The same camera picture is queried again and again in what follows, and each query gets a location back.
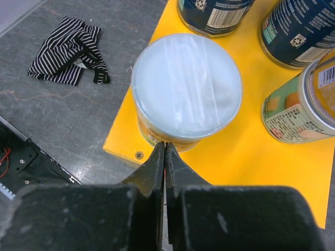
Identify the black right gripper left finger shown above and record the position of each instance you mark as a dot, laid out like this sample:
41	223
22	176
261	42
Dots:
124	216

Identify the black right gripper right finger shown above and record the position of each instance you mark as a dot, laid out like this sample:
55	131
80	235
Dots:
202	216

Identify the yellow cabinet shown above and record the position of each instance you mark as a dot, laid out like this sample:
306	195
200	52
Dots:
244	153

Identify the wide yellow label can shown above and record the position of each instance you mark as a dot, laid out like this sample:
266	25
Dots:
186	88

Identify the blue yellow tin can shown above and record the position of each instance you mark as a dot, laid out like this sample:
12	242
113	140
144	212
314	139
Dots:
298	32

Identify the clear jar orange contents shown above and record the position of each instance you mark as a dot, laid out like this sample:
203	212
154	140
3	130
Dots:
317	88

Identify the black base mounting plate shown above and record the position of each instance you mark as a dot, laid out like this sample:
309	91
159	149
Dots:
24	163

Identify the black white striped cloth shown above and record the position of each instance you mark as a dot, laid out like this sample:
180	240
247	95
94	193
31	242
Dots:
69	50

